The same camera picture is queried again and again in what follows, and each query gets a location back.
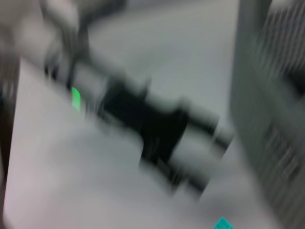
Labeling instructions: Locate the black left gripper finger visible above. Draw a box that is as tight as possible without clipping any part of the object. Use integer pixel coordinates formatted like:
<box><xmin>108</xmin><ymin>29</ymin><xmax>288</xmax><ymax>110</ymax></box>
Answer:
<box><xmin>152</xmin><ymin>157</ymin><xmax>213</xmax><ymax>198</ymax></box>
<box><xmin>183</xmin><ymin>112</ymin><xmax>235</xmax><ymax>153</ymax></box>

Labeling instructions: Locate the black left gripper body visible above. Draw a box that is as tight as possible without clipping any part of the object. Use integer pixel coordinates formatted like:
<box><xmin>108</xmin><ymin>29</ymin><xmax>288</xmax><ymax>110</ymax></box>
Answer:
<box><xmin>101</xmin><ymin>76</ymin><xmax>191</xmax><ymax>165</ymax></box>

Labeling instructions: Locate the grey-green perforated storage bin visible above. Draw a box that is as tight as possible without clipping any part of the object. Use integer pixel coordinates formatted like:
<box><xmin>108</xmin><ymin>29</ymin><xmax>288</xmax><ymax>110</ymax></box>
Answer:
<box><xmin>230</xmin><ymin>0</ymin><xmax>305</xmax><ymax>229</ymax></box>

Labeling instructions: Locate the teal square block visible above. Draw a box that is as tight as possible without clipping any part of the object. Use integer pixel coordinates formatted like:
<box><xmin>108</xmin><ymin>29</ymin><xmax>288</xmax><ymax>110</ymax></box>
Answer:
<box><xmin>213</xmin><ymin>216</ymin><xmax>235</xmax><ymax>229</ymax></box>

